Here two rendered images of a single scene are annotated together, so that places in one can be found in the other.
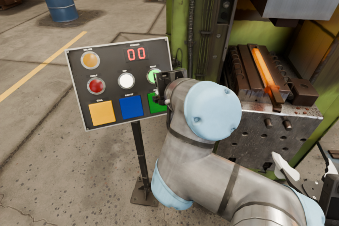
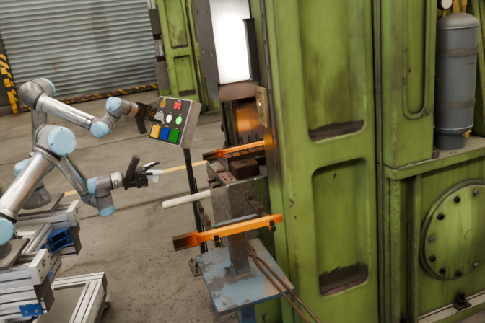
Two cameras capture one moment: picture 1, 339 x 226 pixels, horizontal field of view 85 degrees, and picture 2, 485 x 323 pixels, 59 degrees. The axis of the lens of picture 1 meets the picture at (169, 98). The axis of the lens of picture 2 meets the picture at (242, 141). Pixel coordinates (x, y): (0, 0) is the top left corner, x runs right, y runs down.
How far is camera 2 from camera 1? 2.32 m
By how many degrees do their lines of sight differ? 59
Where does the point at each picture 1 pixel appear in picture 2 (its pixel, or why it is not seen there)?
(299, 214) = (97, 122)
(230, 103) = (111, 100)
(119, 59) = (171, 106)
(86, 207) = (169, 244)
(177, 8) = not seen: hidden behind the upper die
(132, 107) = (164, 133)
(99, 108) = (155, 127)
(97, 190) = not seen: hidden behind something
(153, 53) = (183, 107)
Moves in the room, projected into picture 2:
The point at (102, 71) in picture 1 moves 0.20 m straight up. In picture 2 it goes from (164, 110) to (158, 78)
